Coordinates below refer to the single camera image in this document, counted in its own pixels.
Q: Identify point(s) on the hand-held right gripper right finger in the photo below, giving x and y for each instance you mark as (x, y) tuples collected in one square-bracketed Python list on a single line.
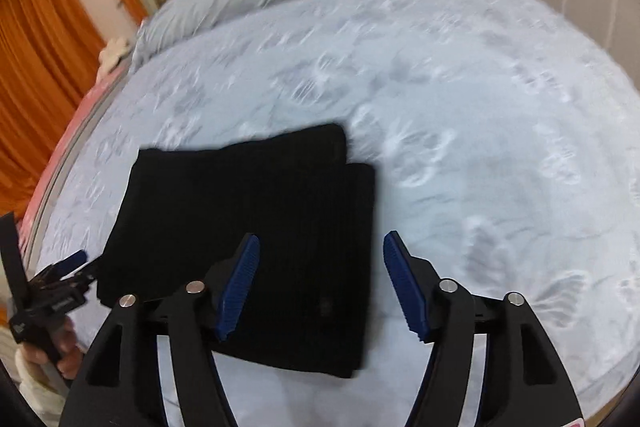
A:
[(407, 292)]

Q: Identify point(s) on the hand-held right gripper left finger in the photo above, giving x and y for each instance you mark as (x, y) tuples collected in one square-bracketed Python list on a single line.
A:
[(240, 292)]

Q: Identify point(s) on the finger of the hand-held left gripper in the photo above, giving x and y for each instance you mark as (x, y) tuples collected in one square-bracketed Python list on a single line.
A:
[(87, 278), (70, 261)]

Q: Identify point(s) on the black pants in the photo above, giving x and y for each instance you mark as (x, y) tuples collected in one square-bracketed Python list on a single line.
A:
[(250, 197)]

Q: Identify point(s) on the person's left hand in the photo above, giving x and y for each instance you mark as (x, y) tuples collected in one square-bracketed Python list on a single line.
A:
[(67, 359)]

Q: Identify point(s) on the bed with butterfly sheet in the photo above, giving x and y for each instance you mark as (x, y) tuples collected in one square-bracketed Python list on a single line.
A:
[(450, 107)]

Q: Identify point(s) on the wide orange curtain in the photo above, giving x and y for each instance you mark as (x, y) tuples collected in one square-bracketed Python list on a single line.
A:
[(40, 57)]

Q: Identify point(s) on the white flower plush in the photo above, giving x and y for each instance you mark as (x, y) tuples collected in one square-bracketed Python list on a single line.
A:
[(114, 54)]

